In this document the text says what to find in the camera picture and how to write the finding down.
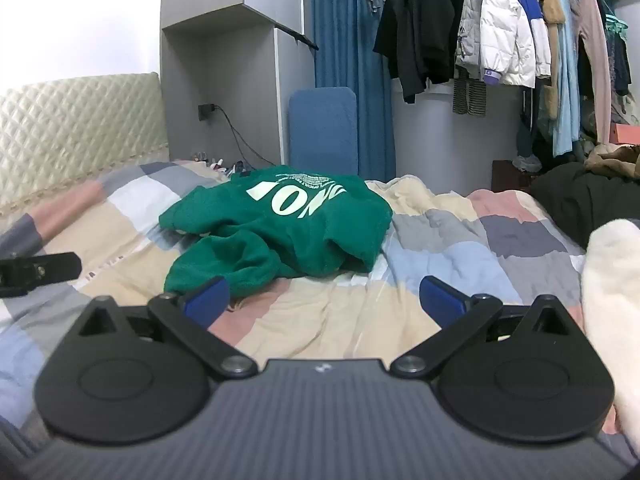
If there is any blue curtain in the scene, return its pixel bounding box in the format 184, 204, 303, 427
311, 0, 401, 181

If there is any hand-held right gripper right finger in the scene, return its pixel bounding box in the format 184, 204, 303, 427
390, 276, 583, 379

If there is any striped hanging garment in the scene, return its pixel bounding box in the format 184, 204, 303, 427
452, 77, 487, 117

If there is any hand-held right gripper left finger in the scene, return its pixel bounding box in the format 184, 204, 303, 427
70, 276, 258, 379

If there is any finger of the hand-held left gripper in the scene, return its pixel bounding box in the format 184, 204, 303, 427
0, 252, 83, 297

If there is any white fluffy cloth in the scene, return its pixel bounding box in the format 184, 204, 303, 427
582, 219, 640, 461

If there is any green hoodie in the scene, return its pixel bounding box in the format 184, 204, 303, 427
159, 165, 393, 306

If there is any black hanging jacket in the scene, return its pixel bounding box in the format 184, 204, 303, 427
372, 0, 466, 105

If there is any blue padded board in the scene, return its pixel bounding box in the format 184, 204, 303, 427
289, 87, 360, 176

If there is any patchwork duvet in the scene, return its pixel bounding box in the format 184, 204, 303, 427
0, 160, 626, 443

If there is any pink hanging garment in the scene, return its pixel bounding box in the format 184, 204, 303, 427
570, 0, 613, 146

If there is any tan hanging coat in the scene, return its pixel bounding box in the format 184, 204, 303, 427
525, 0, 566, 117

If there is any white puffer jacket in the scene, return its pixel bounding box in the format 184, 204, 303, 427
455, 0, 537, 87

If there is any light blue hanging garment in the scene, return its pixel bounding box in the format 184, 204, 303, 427
547, 0, 583, 157

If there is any black charger cable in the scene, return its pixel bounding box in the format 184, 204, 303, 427
212, 106, 273, 171

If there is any grey wardrobe cabinet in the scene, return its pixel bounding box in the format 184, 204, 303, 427
160, 0, 319, 170

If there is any dark wooden nightstand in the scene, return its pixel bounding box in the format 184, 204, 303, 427
491, 160, 538, 193

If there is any black cloth pile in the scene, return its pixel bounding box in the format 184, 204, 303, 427
530, 162, 640, 251

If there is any brown cloth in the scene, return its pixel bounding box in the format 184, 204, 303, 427
585, 144, 640, 181

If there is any cream quilted headboard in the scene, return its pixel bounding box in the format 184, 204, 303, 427
0, 72, 168, 217

